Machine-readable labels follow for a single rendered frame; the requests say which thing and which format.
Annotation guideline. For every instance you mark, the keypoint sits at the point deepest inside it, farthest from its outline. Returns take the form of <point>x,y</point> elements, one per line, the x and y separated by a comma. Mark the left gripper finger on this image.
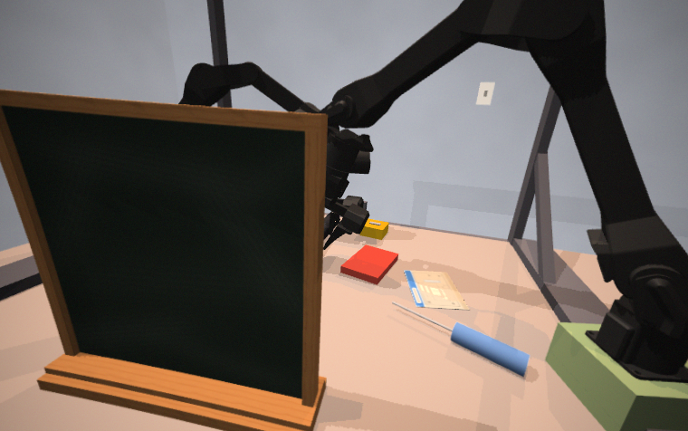
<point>338,232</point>

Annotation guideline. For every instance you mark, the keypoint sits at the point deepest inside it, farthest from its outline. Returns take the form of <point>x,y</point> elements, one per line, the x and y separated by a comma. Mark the blue screwdriver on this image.
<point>487,347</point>

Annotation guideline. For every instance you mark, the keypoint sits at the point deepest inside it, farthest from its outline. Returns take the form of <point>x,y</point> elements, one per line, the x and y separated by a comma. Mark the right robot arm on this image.
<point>206,86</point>

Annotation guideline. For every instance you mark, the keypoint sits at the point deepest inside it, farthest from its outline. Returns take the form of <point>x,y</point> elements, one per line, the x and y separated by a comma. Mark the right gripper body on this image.
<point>357,200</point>

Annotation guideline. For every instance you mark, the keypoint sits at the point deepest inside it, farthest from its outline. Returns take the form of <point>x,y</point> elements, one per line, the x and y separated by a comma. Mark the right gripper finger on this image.
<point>333,221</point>

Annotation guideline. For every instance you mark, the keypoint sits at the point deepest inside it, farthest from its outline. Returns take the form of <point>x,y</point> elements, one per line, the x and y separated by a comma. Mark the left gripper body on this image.
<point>356,217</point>

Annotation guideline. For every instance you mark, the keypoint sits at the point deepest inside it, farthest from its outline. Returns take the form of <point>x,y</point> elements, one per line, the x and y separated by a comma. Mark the red flat box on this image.
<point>369,264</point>

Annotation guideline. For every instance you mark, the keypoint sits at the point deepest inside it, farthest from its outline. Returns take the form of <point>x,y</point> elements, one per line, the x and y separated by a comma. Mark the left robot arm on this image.
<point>568,40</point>

